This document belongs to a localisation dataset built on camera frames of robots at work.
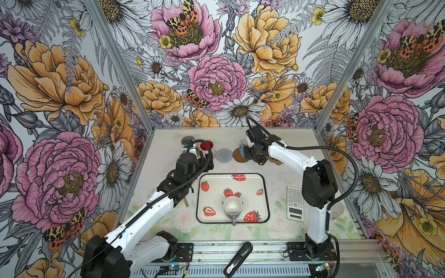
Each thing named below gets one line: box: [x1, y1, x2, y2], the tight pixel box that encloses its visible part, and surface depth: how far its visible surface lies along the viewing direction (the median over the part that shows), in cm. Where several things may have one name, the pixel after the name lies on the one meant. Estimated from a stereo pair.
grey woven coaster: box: [216, 147, 233, 164], surface depth 110 cm
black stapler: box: [223, 241, 254, 278], surface depth 71 cm
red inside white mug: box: [199, 139, 215, 152], surface depth 105 cm
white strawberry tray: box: [195, 173, 271, 224], surface depth 93 cm
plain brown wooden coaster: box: [232, 147, 249, 163], surface depth 110 cm
